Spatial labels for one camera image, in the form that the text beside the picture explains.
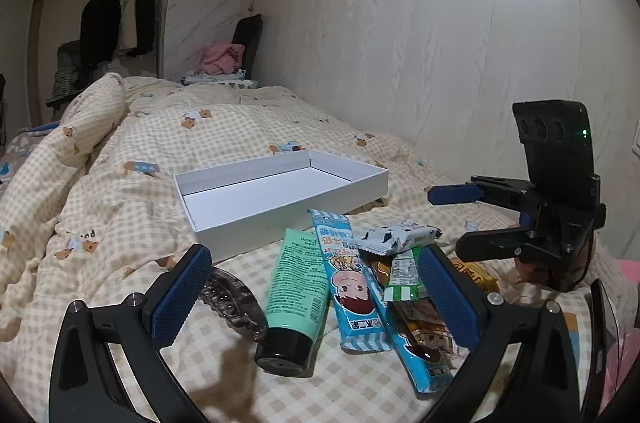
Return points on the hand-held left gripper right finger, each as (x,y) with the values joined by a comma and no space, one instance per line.
(447,298)

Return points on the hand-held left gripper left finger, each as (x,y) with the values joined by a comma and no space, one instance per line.
(180,298)

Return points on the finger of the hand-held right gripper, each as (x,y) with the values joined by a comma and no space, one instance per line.
(452,194)
(480,244)

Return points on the brown cartoon snack packet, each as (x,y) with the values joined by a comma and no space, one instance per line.
(425,333)

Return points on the green striped snack packet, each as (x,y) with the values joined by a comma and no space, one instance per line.
(402,273)

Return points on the white black-print snack packet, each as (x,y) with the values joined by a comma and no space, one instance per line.
(395,238)

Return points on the blue cartoon snack packet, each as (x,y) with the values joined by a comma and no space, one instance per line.
(425,373)
(350,298)

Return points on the green hand cream tube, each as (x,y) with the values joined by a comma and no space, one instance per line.
(295,283)

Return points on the white cardboard box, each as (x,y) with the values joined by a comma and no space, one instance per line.
(260,198)

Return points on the person's right hand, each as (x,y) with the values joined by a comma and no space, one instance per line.
(532,272)

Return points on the brown hair claw clip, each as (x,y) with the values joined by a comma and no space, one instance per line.
(235,303)

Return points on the checked bear-print duvet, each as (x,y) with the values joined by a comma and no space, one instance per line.
(150,183)

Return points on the person's pink clothing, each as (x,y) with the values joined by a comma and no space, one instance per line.
(629,303)

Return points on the spotted bed sheet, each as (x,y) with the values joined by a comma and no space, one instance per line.
(17,158)

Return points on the folded patterned bedding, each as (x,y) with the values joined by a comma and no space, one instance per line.
(215,79)

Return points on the pink clothing pile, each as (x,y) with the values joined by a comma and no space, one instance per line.
(220,58)

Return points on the black office chair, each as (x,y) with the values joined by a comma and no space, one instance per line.
(70,73)

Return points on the black hanging garment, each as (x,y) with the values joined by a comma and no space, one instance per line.
(145,20)

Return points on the black hanging jacket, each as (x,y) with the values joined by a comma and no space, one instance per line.
(100,28)

